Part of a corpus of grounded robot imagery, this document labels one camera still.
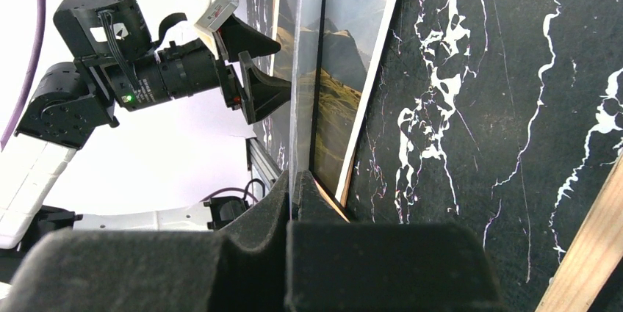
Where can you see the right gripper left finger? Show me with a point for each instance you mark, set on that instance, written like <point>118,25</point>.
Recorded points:
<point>240,267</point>

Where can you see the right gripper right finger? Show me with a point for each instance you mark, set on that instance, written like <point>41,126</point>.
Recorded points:
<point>334,265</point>

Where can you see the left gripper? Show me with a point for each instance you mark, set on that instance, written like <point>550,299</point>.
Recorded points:
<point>182,71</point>

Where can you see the landscape photo print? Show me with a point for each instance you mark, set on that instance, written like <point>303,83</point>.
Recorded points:
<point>367,22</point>

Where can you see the clear acrylic sheet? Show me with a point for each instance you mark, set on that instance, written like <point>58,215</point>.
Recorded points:
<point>308,15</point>

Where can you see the wooden picture frame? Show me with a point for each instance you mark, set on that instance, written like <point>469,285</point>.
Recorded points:
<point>594,253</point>

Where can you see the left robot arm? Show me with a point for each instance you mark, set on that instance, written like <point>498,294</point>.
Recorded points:
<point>117,63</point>

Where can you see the brown backing board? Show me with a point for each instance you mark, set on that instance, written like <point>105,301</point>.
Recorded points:
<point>334,107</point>

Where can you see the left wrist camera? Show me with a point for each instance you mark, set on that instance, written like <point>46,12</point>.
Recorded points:
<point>208,15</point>

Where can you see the aluminium rail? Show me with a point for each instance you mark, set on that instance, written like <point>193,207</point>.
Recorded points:
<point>262,168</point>

